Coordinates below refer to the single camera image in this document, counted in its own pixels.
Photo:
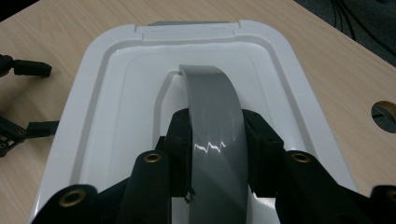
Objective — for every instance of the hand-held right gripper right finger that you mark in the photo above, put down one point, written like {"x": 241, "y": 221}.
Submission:
{"x": 264, "y": 149}

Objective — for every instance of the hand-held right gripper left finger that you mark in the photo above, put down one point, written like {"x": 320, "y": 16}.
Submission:
{"x": 177, "y": 149}

